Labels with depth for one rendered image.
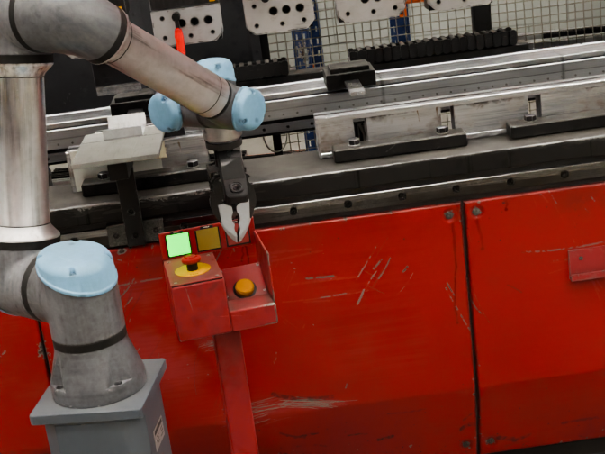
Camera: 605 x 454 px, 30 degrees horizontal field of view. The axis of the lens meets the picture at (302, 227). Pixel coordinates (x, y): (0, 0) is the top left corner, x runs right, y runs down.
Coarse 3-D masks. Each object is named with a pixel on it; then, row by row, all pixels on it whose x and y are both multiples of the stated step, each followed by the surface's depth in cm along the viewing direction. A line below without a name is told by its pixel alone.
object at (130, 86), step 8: (104, 64) 249; (96, 72) 250; (104, 72) 250; (112, 72) 250; (120, 72) 250; (96, 80) 250; (104, 80) 250; (112, 80) 250; (120, 80) 250; (128, 80) 251; (136, 80) 251; (96, 88) 252; (104, 88) 252; (112, 88) 252; (120, 88) 252; (128, 88) 252; (136, 88) 252
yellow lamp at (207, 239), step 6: (210, 228) 232; (216, 228) 233; (198, 234) 232; (204, 234) 233; (210, 234) 233; (216, 234) 233; (198, 240) 233; (204, 240) 233; (210, 240) 233; (216, 240) 233; (198, 246) 233; (204, 246) 233; (210, 246) 234; (216, 246) 234
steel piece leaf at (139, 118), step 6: (126, 114) 255; (132, 114) 255; (138, 114) 255; (144, 114) 255; (108, 120) 255; (114, 120) 255; (120, 120) 255; (126, 120) 255; (132, 120) 255; (138, 120) 255; (144, 120) 255; (108, 126) 255; (114, 126) 255; (120, 126) 255; (126, 126) 255
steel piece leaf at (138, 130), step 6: (132, 126) 245; (138, 126) 245; (144, 126) 253; (108, 132) 245; (114, 132) 245; (120, 132) 245; (126, 132) 245; (132, 132) 245; (138, 132) 245; (108, 138) 245; (114, 138) 246; (120, 138) 246
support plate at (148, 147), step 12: (144, 132) 248; (156, 132) 246; (84, 144) 244; (96, 144) 243; (108, 144) 241; (120, 144) 240; (132, 144) 239; (144, 144) 237; (156, 144) 236; (84, 156) 234; (96, 156) 233; (108, 156) 231; (120, 156) 230; (132, 156) 229; (144, 156) 228; (156, 156) 229; (72, 168) 228
